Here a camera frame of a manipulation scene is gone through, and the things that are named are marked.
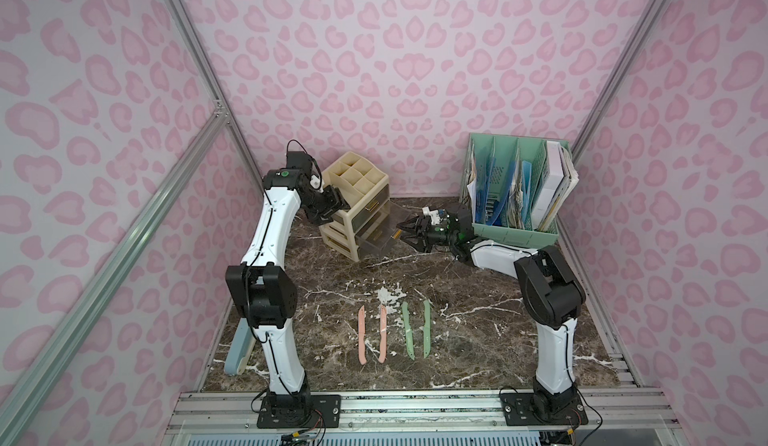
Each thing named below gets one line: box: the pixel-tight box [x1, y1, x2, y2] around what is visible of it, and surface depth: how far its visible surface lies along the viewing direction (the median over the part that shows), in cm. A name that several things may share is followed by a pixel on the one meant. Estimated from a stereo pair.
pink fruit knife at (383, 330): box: [378, 305, 387, 364], surface depth 88 cm
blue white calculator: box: [224, 317, 256, 375], surface depth 80 cm
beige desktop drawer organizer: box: [318, 151, 391, 262], surface depth 92 cm
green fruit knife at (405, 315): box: [401, 301, 415, 361], surface depth 88 cm
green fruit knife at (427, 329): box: [423, 300, 431, 359], surface depth 88 cm
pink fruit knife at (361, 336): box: [358, 305, 367, 365], surface depth 87 cm
